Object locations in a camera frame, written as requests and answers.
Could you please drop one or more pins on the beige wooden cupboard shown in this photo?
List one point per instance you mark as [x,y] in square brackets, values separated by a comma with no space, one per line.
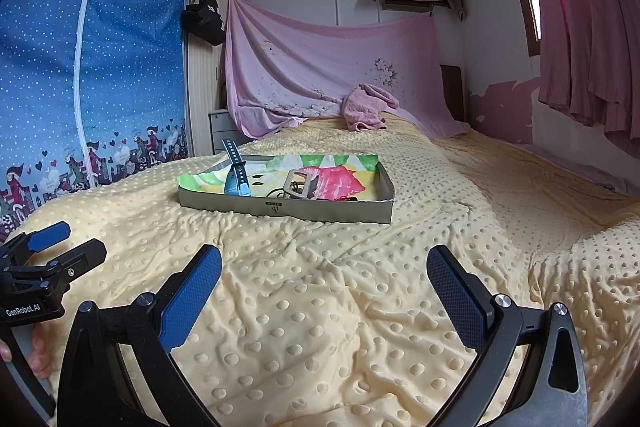
[202,97]

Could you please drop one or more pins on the brown headboard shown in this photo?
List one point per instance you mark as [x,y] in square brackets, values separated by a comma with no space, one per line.
[454,92]

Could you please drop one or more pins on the pink curtain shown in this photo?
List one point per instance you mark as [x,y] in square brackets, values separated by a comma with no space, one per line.
[590,32]

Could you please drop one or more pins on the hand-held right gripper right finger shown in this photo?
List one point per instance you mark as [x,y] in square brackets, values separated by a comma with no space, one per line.
[460,302]

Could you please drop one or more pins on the pink hanging sheet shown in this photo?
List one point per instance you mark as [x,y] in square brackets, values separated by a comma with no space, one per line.
[310,62]

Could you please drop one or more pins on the wall shelf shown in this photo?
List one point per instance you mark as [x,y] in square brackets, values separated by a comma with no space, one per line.
[400,4]

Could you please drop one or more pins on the grey drawer cabinet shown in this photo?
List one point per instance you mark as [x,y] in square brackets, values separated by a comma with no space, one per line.
[225,132]

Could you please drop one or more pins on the colourful painted paper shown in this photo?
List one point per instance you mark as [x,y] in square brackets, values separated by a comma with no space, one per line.
[340,179]

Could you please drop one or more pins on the large silver hair claw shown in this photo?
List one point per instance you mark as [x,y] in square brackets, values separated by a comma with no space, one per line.
[302,184]

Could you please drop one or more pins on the person's left hand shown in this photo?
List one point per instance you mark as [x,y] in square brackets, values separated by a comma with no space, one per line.
[40,357]

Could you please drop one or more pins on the grey cardboard box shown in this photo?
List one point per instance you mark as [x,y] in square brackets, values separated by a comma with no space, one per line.
[300,212]

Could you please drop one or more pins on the black bag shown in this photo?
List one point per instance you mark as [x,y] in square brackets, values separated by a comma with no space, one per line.
[205,19]

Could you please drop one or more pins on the yellow dotted blanket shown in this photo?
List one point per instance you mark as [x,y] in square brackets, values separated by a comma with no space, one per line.
[325,287]

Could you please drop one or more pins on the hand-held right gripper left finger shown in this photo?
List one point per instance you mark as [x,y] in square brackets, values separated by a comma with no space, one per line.
[192,302]

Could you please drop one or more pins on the blue printed fabric wardrobe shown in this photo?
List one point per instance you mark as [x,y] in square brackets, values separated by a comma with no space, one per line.
[100,72]

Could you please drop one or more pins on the pink towel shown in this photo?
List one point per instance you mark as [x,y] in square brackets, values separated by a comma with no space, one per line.
[367,107]

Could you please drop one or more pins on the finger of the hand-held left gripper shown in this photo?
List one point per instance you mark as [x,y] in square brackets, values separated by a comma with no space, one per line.
[47,234]
[82,257]

